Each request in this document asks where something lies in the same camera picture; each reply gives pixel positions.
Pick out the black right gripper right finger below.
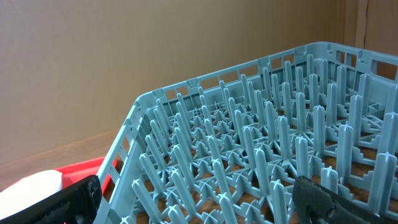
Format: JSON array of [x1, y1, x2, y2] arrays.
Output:
[[292, 175, 397, 223]]

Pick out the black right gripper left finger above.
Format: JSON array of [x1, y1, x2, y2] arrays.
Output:
[[1, 175, 102, 224]]

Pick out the grey plastic dishwasher rack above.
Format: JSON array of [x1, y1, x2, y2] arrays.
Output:
[[95, 42, 397, 223]]

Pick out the red plastic tray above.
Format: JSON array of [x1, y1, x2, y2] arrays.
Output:
[[55, 157, 104, 189]]

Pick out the light blue plate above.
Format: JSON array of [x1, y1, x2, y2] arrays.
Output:
[[1, 170, 63, 219]]

